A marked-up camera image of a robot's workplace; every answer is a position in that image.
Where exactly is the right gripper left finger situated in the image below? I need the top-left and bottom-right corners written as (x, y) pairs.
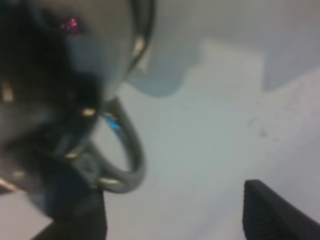
top-left (33, 189), bottom-right (108, 240)

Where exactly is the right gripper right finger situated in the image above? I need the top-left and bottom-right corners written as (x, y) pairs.
top-left (242, 179), bottom-right (320, 240)

